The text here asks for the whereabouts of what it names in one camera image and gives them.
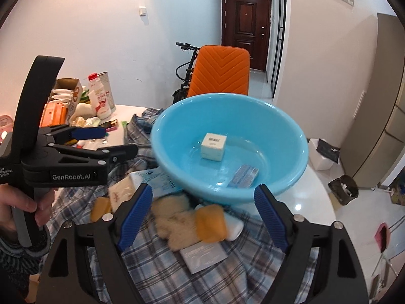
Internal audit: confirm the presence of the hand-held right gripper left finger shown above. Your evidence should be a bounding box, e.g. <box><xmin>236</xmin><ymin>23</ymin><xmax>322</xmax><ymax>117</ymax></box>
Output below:
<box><xmin>36</xmin><ymin>183</ymin><xmax>154</xmax><ymax>304</ymax></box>

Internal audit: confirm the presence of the cardboard box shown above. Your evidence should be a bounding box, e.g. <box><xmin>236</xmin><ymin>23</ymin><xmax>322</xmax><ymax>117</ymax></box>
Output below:
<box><xmin>52</xmin><ymin>78</ymin><xmax>83</xmax><ymax>115</ymax></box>

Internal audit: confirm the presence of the black bicycle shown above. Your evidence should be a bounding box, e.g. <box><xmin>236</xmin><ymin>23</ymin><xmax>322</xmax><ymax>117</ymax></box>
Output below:
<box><xmin>172</xmin><ymin>42</ymin><xmax>200</xmax><ymax>104</ymax></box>

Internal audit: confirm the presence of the orange chair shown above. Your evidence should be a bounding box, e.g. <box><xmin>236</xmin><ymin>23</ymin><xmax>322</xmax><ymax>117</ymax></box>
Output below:
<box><xmin>187</xmin><ymin>45</ymin><xmax>250</xmax><ymax>98</ymax></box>

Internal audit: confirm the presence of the grey box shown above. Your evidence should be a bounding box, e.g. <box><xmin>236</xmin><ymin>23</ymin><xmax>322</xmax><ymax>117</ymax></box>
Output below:
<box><xmin>180</xmin><ymin>241</ymin><xmax>228</xmax><ymax>274</ymax></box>

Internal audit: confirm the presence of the blue plaid cloth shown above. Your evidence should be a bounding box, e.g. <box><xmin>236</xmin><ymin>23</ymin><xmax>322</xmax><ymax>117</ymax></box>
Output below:
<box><xmin>47</xmin><ymin>106</ymin><xmax>320</xmax><ymax>304</ymax></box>

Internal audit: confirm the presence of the fluffy beige plush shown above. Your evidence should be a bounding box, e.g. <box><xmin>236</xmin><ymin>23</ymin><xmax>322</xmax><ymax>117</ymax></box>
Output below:
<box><xmin>151</xmin><ymin>193</ymin><xmax>200</xmax><ymax>251</ymax></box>

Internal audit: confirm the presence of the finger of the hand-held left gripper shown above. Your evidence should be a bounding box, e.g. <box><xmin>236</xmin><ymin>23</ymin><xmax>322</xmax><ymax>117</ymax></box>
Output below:
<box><xmin>47</xmin><ymin>143</ymin><xmax>139</xmax><ymax>168</ymax></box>
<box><xmin>39</xmin><ymin>126</ymin><xmax>107</xmax><ymax>148</ymax></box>

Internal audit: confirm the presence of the orange packet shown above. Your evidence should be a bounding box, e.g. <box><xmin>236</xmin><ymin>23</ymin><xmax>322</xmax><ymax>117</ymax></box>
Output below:
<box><xmin>41</xmin><ymin>103</ymin><xmax>68</xmax><ymax>127</ymax></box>

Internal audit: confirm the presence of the small white box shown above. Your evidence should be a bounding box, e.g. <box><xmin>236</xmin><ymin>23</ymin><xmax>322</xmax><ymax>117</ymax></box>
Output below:
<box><xmin>200</xmin><ymin>132</ymin><xmax>228</xmax><ymax>162</ymax></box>

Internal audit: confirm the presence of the white floor box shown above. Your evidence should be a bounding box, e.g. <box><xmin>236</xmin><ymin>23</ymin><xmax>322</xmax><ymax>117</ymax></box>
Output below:
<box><xmin>308</xmin><ymin>138</ymin><xmax>340</xmax><ymax>172</ymax></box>

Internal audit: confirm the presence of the beige packet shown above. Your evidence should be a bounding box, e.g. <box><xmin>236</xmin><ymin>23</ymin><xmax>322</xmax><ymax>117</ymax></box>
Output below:
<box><xmin>108</xmin><ymin>177</ymin><xmax>135</xmax><ymax>211</ymax></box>

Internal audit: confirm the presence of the white milk bottle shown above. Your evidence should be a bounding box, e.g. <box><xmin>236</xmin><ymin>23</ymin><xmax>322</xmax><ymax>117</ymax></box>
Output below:
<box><xmin>87</xmin><ymin>73</ymin><xmax>112</xmax><ymax>120</ymax></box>

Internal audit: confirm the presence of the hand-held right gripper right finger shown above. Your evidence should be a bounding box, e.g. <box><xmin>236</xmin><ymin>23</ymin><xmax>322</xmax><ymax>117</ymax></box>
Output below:
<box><xmin>254</xmin><ymin>184</ymin><xmax>371</xmax><ymax>304</ymax></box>

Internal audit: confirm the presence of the light blue plastic basin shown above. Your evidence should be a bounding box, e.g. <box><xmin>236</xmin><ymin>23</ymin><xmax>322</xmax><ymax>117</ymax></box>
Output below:
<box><xmin>150</xmin><ymin>93</ymin><xmax>309</xmax><ymax>205</ymax></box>

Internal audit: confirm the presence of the beige refrigerator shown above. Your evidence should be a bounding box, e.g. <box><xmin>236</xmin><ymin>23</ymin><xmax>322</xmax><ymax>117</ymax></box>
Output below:
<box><xmin>340</xmin><ymin>13</ymin><xmax>405</xmax><ymax>191</ymax></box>

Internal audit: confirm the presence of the dark brown door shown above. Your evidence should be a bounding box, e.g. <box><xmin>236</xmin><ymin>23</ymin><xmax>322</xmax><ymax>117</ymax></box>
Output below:
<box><xmin>221</xmin><ymin>0</ymin><xmax>272</xmax><ymax>73</ymax></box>

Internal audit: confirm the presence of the person's left hand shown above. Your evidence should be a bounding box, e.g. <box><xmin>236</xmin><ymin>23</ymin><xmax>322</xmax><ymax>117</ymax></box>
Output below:
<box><xmin>0</xmin><ymin>184</ymin><xmax>56</xmax><ymax>238</ymax></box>

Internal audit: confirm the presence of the black framed glass door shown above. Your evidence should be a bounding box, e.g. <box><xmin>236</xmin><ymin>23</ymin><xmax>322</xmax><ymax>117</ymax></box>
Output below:
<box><xmin>271</xmin><ymin>0</ymin><xmax>287</xmax><ymax>94</ymax></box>

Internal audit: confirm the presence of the blue and white box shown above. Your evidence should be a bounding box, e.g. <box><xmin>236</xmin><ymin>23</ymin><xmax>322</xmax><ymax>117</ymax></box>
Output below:
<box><xmin>128</xmin><ymin>168</ymin><xmax>186</xmax><ymax>201</ymax></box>

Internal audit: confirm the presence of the pink dustpan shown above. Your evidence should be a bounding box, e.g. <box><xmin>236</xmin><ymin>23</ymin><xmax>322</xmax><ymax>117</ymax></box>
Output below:
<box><xmin>374</xmin><ymin>222</ymin><xmax>391</xmax><ymax>254</ymax></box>

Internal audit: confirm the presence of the black trash bin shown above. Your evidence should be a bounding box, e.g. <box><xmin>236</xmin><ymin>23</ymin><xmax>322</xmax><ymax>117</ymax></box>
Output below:
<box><xmin>327</xmin><ymin>174</ymin><xmax>359</xmax><ymax>206</ymax></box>

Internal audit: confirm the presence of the white soap bar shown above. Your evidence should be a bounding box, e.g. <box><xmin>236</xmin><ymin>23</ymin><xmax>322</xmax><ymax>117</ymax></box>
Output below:
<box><xmin>194</xmin><ymin>203</ymin><xmax>245</xmax><ymax>241</ymax></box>

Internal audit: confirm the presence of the black pouch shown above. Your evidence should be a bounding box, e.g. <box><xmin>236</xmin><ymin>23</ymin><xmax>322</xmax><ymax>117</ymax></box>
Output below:
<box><xmin>317</xmin><ymin>139</ymin><xmax>340</xmax><ymax>162</ymax></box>

